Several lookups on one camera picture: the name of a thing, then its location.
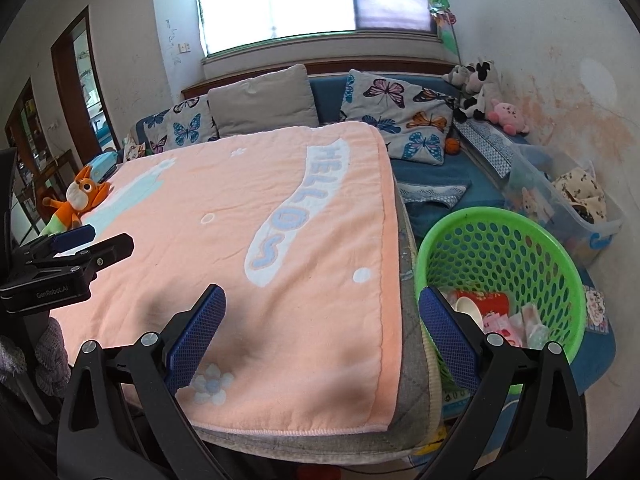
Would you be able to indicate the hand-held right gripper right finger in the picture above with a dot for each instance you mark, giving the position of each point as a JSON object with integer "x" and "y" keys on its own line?
{"x": 447, "y": 340}

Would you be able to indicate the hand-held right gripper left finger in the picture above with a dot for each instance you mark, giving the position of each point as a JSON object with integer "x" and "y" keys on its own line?
{"x": 197, "y": 335}

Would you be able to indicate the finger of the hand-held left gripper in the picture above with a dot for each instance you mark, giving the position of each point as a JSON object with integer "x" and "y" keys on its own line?
{"x": 75, "y": 236}
{"x": 110, "y": 247}

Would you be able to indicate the white paper cup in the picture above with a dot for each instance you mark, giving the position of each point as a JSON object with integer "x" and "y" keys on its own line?
{"x": 467, "y": 310}

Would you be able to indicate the plastic wrapper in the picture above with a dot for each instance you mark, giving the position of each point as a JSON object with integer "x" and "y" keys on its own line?
{"x": 500, "y": 329}

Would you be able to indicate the red instant noodle cup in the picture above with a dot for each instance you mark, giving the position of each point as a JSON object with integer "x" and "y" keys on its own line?
{"x": 492, "y": 302}

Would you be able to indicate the clear plastic bottle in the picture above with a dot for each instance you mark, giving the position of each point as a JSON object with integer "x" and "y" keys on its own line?
{"x": 535, "y": 332}

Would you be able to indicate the green plastic basket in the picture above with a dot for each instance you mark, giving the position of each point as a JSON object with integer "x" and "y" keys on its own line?
{"x": 500, "y": 245}

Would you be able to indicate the person's left hand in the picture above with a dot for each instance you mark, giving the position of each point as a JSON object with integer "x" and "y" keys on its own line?
{"x": 50, "y": 355}

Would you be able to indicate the orange fox plush toy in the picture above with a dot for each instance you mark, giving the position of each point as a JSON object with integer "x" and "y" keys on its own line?
{"x": 80, "y": 195}

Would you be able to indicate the white fridge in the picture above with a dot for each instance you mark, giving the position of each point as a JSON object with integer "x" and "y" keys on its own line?
{"x": 22, "y": 220}

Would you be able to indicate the light blue box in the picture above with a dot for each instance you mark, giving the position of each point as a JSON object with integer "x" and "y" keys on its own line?
{"x": 104, "y": 166}

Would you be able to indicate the printed snack packet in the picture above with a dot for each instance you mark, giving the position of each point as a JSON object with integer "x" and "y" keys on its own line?
{"x": 135, "y": 150}

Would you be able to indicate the brown wooden cabinet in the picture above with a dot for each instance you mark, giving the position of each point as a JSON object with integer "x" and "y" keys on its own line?
{"x": 30, "y": 140}

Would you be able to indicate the peach printed blanket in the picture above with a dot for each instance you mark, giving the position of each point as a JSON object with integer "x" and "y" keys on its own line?
{"x": 225, "y": 200}

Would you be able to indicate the blue butterfly cushion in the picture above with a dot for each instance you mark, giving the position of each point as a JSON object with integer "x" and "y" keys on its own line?
{"x": 152, "y": 130}

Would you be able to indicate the folded blue patterned cloth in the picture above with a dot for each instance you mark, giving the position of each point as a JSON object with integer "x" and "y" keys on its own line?
{"x": 432, "y": 194}

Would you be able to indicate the small white butterfly pillow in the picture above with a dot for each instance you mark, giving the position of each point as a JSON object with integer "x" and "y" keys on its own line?
{"x": 190, "y": 122}

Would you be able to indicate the blue bed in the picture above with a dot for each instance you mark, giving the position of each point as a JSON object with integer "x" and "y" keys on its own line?
{"x": 450, "y": 175}

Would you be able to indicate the clear plastic storage box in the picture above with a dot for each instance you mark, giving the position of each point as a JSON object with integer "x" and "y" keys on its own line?
{"x": 545, "y": 195}

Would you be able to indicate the small orange basketball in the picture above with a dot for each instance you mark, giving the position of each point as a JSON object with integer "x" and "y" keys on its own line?
{"x": 452, "y": 146}

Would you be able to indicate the blue patterned long pillow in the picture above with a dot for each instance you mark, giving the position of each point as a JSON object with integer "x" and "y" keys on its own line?
{"x": 487, "y": 147}

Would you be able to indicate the folded butterfly pillow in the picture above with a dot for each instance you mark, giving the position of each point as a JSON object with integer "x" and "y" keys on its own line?
{"x": 420, "y": 142}

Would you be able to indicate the cream printed cloth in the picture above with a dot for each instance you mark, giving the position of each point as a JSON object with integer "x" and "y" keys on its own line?
{"x": 580, "y": 190}

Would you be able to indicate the grey pillow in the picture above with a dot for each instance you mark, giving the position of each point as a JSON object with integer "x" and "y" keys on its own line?
{"x": 262, "y": 100}

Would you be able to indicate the pink round plush toy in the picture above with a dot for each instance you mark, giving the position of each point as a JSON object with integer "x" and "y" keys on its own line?
{"x": 507, "y": 117}

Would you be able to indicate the large white butterfly pillow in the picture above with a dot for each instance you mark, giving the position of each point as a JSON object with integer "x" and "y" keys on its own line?
{"x": 395, "y": 97}

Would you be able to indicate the black white cow plush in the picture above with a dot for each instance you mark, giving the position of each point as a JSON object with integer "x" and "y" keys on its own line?
{"x": 480, "y": 92}

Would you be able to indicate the grey plush toy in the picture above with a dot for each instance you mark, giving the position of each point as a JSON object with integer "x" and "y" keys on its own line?
{"x": 457, "y": 75}

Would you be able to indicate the wooden headboard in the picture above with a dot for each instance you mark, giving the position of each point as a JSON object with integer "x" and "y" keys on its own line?
{"x": 350, "y": 66}

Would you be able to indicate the window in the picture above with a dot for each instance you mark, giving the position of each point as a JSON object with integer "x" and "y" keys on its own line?
{"x": 310, "y": 0}

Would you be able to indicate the colourful pinwheel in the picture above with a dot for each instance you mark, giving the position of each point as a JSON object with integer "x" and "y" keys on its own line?
{"x": 442, "y": 12}

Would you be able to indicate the brown door frame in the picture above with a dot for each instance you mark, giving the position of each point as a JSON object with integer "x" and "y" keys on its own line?
{"x": 62, "y": 90}

